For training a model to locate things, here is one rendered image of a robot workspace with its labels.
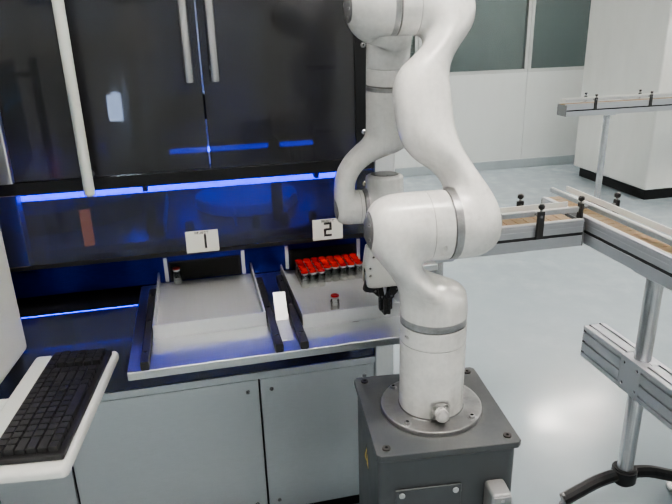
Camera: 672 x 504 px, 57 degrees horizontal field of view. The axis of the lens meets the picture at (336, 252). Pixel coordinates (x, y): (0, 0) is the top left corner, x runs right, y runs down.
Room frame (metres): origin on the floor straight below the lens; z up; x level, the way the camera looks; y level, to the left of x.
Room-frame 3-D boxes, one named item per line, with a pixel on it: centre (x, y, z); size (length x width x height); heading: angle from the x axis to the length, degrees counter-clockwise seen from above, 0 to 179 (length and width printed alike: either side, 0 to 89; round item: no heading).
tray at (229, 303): (1.48, 0.33, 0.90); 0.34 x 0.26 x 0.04; 12
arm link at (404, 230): (1.01, -0.14, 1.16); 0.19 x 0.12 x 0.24; 100
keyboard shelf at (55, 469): (1.14, 0.66, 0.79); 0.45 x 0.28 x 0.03; 6
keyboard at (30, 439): (1.15, 0.60, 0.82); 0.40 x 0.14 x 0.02; 6
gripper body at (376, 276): (1.35, -0.11, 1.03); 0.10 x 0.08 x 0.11; 102
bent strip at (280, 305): (1.33, 0.13, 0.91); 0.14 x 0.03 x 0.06; 12
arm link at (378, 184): (1.36, -0.11, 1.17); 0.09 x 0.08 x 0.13; 100
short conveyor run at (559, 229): (1.92, -0.47, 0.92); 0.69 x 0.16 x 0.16; 102
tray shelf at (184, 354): (1.45, 0.15, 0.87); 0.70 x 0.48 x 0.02; 102
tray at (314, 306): (1.51, -0.01, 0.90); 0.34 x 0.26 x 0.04; 13
